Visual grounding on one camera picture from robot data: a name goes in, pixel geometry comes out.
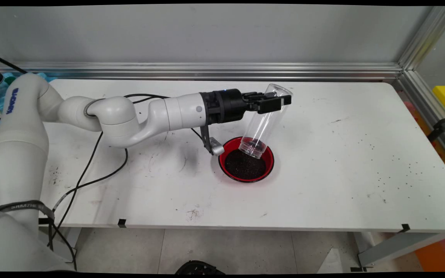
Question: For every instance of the red bowl with black rim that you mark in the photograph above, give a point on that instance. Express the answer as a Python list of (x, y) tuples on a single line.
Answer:
[(270, 162)]

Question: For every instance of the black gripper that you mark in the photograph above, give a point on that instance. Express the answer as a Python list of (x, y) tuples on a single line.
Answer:
[(224, 106)]

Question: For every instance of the black stand clamp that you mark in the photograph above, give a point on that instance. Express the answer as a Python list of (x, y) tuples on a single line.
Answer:
[(440, 126)]

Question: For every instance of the upright aluminium frame post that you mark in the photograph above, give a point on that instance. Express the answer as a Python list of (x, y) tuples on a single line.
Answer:
[(427, 36)]

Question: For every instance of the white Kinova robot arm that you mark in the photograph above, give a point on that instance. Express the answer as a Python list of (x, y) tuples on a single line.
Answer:
[(157, 116)]

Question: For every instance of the dark granules pile in bowl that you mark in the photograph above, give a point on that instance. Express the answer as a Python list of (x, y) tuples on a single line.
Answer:
[(242, 168)]

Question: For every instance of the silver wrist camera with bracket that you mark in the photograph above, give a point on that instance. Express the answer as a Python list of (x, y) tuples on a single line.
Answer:
[(216, 146)]

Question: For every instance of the grey table leg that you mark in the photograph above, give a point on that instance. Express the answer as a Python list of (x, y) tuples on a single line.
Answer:
[(396, 247), (72, 239)]

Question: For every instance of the small green capped bottle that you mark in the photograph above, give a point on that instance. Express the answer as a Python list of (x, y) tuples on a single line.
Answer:
[(9, 80)]

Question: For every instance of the orange floor object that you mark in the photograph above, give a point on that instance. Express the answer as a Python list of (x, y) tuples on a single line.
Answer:
[(439, 255)]

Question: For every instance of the black round floor object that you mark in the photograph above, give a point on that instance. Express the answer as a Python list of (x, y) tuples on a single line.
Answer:
[(199, 267)]

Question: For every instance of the black tape marker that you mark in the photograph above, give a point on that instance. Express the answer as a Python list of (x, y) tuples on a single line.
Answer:
[(122, 223), (405, 228)]

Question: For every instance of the clear plastic jar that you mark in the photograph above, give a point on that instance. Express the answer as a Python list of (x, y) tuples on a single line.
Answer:
[(263, 127)]

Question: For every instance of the short aluminium side rail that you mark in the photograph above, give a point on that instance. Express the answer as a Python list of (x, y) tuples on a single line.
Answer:
[(423, 102)]

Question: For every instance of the long aluminium frame rail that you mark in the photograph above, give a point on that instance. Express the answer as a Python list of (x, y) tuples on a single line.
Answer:
[(284, 71)]

